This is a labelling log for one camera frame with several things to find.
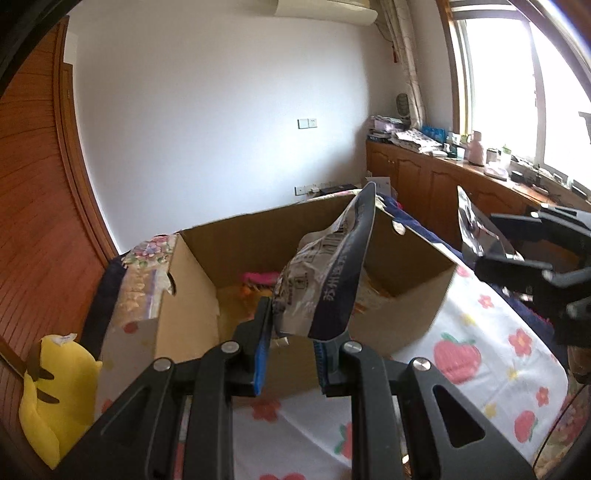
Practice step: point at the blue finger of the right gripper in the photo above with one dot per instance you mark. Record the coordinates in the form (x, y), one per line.
(557, 225)

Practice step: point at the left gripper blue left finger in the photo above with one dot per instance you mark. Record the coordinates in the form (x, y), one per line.
(248, 351)

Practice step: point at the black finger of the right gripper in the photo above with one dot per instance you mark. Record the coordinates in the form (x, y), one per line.
(534, 279)

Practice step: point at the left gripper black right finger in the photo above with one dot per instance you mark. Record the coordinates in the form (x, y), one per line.
(332, 377)

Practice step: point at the silver blue snack bag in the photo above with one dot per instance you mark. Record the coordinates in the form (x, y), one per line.
(316, 292)

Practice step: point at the white chicken feet snack bag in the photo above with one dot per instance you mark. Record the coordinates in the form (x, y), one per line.
(480, 237)

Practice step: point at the pink snack packet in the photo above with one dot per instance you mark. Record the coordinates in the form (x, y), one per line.
(265, 279)

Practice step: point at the brown cardboard box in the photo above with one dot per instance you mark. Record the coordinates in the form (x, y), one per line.
(218, 273)

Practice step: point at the strawberry flower print sheet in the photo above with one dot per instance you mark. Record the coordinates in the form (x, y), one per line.
(490, 349)

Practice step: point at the pink bottle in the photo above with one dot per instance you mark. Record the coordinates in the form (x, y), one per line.
(476, 154)

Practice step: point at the yellow plush toy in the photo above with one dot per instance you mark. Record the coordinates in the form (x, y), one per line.
(59, 390)

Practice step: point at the wooden wardrobe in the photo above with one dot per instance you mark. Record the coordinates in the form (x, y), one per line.
(51, 263)

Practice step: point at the patterned curtain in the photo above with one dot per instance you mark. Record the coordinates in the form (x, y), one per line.
(399, 22)

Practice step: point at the white air conditioner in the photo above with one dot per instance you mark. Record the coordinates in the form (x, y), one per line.
(357, 13)

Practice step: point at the window frame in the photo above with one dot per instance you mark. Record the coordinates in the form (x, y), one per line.
(521, 79)

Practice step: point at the white wall switch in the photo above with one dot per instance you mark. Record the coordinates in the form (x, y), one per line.
(306, 123)

